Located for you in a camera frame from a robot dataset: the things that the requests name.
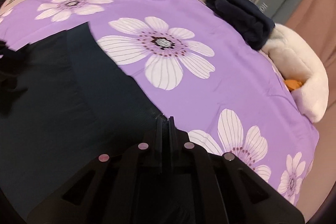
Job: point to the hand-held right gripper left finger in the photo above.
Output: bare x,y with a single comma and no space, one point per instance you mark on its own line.
158,132

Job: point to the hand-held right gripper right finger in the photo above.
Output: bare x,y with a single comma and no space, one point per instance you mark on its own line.
172,132

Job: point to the purple floral blanket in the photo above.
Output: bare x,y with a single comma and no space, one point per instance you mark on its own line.
223,77

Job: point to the folded dark navy clothes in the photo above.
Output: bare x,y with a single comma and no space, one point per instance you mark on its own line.
236,14

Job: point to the navy zip jacket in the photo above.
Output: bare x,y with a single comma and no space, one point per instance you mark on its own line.
65,108

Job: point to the white plush goose toy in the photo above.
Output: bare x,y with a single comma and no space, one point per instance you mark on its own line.
302,69

